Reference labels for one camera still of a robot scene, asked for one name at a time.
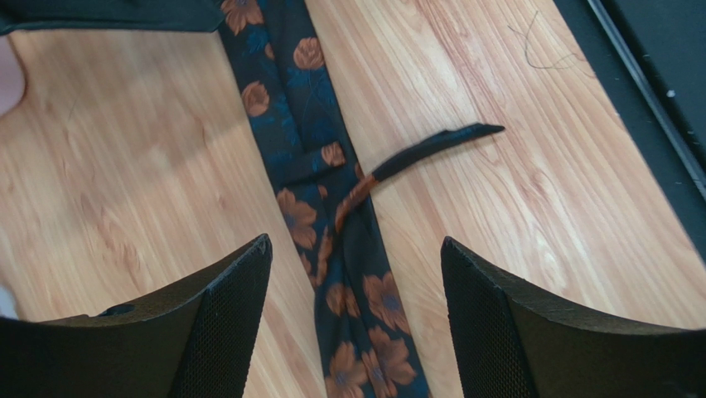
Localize black orange floral tie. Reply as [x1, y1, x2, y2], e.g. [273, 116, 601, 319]
[217, 0, 506, 398]

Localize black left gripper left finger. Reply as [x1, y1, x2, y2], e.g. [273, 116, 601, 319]
[1, 235, 273, 397]

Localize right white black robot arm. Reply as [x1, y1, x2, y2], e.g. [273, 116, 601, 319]
[1, 0, 225, 36]

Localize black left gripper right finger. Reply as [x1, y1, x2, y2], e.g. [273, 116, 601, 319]
[441, 237, 705, 397]

